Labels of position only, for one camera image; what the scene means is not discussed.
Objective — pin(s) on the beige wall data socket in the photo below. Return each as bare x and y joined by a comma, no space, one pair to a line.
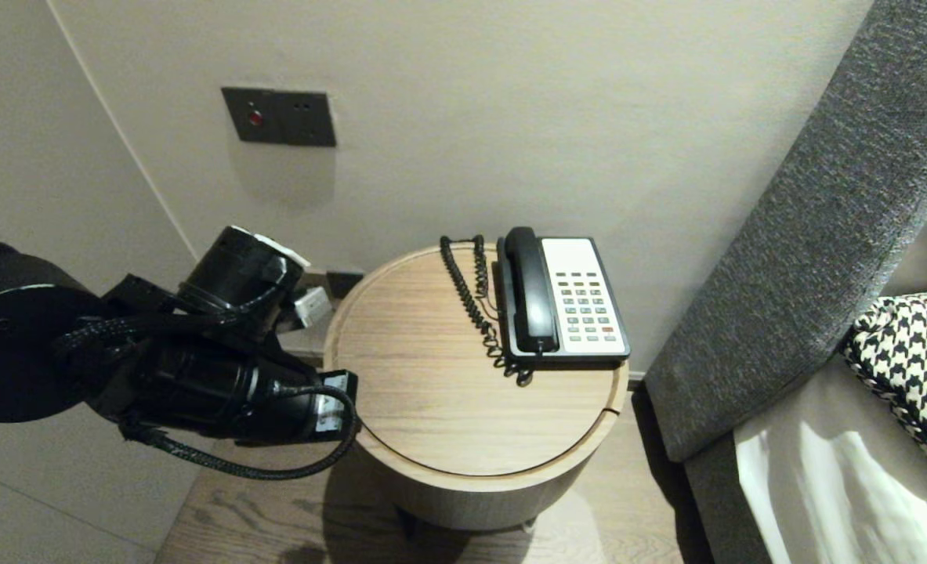
318,277

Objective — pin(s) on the grey fabric headboard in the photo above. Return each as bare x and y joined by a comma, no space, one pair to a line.
823,196

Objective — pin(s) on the white bed sheet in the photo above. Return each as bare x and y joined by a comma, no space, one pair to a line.
847,486

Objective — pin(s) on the black and white desk phone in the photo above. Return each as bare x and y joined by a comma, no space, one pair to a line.
588,298

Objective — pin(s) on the black telephone handset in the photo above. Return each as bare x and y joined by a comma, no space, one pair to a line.
532,290

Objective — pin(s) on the grey upholstered bed base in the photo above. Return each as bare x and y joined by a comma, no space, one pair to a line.
726,509

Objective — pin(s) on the round wooden side table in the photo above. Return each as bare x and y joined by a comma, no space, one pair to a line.
432,352

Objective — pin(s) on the black white houndstooth pillow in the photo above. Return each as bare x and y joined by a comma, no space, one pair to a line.
917,360

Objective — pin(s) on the grey wall power outlet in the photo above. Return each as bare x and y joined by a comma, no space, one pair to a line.
345,283

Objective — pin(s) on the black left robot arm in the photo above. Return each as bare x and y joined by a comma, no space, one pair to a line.
9,337

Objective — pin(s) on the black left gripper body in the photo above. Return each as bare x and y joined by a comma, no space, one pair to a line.
339,407

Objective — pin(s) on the dark wall switch panel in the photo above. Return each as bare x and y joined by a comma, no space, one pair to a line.
279,117

